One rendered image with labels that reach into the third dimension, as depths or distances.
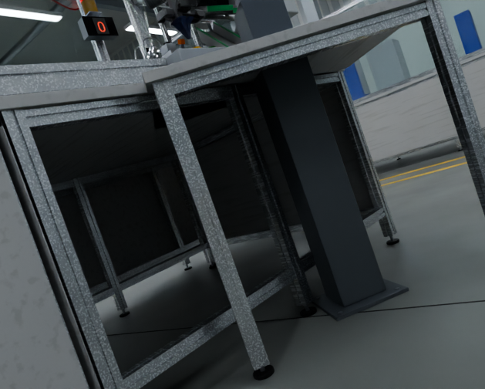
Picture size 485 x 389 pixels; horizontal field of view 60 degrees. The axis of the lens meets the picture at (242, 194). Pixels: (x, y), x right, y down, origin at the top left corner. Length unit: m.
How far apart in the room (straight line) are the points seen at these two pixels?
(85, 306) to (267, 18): 1.02
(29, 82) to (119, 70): 0.26
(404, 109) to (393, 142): 0.39
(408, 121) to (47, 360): 4.72
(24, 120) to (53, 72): 0.21
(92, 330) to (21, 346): 0.14
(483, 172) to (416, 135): 3.83
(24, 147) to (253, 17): 0.82
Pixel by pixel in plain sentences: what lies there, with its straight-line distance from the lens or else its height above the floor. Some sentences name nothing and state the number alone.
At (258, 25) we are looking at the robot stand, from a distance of 1.46.
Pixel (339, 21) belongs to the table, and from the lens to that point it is 1.28.
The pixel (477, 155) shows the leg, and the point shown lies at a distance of 1.43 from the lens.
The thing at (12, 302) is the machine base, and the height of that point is 0.44.
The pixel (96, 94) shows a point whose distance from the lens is 1.15.
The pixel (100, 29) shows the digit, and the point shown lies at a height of 1.19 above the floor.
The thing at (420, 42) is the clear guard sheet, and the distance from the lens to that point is 5.26.
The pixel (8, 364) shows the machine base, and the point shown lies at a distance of 1.00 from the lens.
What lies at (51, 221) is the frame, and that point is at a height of 0.57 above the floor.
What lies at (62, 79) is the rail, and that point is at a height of 0.91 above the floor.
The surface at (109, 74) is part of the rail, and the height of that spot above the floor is 0.92.
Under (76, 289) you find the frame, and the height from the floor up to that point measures 0.41.
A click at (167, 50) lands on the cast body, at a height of 1.06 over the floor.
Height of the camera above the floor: 0.53
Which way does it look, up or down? 2 degrees down
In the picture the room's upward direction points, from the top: 19 degrees counter-clockwise
